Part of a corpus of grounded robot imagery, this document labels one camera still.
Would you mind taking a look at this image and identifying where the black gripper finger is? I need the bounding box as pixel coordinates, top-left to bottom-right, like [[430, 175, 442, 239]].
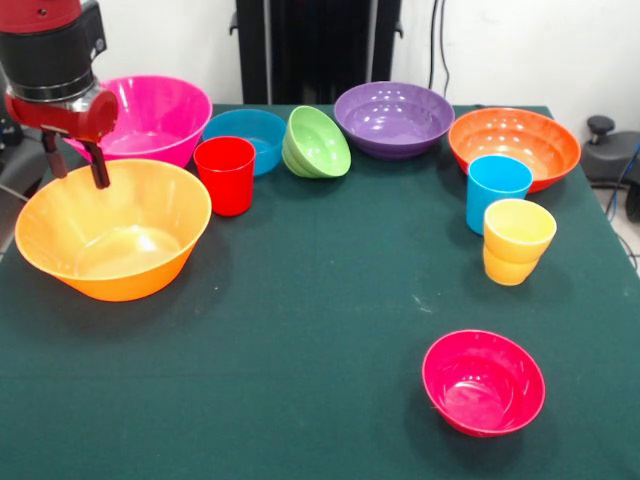
[[40, 129, 68, 180], [83, 140, 112, 191]]

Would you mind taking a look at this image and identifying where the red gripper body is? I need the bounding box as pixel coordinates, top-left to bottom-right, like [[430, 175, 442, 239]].
[[4, 87, 120, 146]]

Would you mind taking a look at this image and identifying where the green bowl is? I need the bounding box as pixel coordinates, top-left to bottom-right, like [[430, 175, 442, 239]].
[[281, 104, 353, 180]]

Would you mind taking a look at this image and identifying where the small crimson bowl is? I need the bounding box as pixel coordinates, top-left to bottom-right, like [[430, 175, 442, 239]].
[[421, 328, 547, 439]]

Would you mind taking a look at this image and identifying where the black controller box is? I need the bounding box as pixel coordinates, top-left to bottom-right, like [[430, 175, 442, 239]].
[[0, 99, 22, 149]]

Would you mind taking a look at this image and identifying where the large orange bowl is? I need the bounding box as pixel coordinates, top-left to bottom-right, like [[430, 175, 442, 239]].
[[13, 158, 214, 303]]

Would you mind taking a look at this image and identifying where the large pink bowl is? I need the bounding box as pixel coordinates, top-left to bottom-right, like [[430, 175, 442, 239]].
[[63, 74, 215, 170]]

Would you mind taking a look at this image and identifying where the red cup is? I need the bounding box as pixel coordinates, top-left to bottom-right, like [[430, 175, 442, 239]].
[[192, 135, 257, 218]]

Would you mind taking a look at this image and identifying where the blue bowl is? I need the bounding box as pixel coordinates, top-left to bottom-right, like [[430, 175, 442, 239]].
[[201, 108, 289, 177]]

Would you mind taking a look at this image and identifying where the dark green tablecloth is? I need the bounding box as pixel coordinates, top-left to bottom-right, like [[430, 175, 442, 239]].
[[0, 103, 640, 480]]

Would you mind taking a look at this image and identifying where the purple bowl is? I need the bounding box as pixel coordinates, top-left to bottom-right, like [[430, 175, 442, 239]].
[[333, 81, 456, 161]]

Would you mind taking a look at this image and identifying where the blue cup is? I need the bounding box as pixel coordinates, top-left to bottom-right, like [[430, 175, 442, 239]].
[[465, 154, 534, 236]]

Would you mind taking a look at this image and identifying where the red-orange bowl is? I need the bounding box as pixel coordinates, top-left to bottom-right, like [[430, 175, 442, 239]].
[[447, 107, 583, 195]]

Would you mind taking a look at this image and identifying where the yellow cup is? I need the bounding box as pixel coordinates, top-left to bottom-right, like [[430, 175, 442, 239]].
[[482, 198, 558, 287]]

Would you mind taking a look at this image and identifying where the black pedestal foot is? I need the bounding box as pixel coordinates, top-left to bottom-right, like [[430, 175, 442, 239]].
[[581, 114, 640, 187], [0, 127, 61, 201]]

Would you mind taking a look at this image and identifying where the black hanging cable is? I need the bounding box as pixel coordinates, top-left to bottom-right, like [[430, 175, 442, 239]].
[[428, 0, 454, 99]]

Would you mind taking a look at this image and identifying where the blue cable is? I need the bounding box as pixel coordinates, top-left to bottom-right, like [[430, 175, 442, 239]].
[[604, 139, 640, 221]]

